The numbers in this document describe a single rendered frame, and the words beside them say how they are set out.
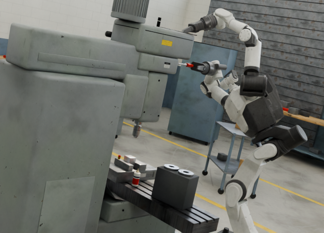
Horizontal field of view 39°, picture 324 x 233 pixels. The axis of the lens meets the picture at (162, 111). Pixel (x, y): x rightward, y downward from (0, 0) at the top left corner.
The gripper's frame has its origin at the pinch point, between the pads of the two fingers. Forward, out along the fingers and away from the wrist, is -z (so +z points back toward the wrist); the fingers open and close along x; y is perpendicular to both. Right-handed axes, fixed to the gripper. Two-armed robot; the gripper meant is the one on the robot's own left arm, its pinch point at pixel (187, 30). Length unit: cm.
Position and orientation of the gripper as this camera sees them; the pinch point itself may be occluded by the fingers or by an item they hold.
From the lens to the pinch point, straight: 293.5
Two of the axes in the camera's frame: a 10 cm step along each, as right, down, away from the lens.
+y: -2.9, -9.1, -3.0
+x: -3.0, -2.1, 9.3
